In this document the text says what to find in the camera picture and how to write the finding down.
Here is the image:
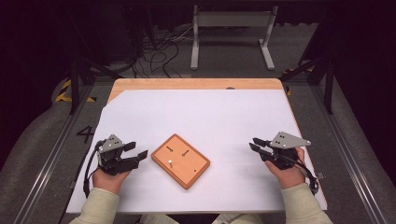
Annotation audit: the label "black floor cables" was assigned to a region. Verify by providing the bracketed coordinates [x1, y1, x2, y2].
[130, 26, 200, 78]

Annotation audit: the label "white paper sheet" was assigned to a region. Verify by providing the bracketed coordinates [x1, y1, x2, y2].
[65, 89, 329, 215]

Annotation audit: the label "wooden picture frame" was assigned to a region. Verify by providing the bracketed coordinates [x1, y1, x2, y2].
[150, 133, 211, 190]

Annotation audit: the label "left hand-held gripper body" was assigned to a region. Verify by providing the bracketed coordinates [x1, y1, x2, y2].
[96, 133, 141, 176]

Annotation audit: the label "aluminium floor rail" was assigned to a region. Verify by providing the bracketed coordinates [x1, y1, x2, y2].
[311, 83, 390, 224]
[12, 83, 94, 224]

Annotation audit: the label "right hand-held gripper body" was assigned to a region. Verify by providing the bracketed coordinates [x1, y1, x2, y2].
[263, 131, 312, 171]

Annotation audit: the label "person's left hand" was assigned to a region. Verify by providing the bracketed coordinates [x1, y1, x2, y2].
[92, 167, 132, 195]

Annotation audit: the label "person's right hand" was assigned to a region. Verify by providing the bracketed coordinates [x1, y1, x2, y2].
[264, 147, 307, 190]

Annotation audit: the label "black metal stand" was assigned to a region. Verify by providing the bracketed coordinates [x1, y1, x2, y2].
[66, 46, 125, 116]
[278, 52, 338, 116]

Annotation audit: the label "yellow black hazard tape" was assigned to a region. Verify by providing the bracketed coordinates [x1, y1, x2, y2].
[54, 78, 97, 104]

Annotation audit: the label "hand-held gripper cable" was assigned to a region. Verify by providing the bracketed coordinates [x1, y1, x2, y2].
[290, 153, 320, 196]
[82, 140, 106, 199]

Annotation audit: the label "left hand-held gripper cable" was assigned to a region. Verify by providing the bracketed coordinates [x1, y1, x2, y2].
[82, 140, 106, 199]

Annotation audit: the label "right hand-held gripper cable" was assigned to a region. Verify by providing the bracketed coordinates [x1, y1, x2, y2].
[290, 153, 320, 196]

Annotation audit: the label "grey metal stand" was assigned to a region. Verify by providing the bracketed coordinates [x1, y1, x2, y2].
[190, 5, 279, 71]

